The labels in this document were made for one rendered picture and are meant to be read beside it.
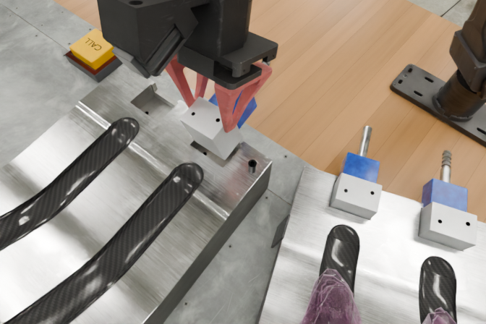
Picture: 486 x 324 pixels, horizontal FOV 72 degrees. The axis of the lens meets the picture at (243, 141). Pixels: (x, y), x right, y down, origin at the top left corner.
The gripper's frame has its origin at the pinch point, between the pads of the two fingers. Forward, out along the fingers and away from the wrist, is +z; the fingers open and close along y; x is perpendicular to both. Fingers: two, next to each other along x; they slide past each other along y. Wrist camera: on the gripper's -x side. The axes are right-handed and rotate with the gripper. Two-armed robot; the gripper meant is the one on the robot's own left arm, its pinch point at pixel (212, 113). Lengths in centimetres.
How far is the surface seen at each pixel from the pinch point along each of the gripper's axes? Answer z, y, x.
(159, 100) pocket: 5.9, -12.9, 3.3
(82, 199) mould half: 10.4, -8.0, -12.7
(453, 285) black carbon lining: 11.7, 29.8, 8.0
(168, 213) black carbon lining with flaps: 9.9, 0.8, -7.6
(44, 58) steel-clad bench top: 9.4, -41.0, 0.6
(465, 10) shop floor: 26, 4, 207
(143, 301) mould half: 13.1, 5.4, -15.0
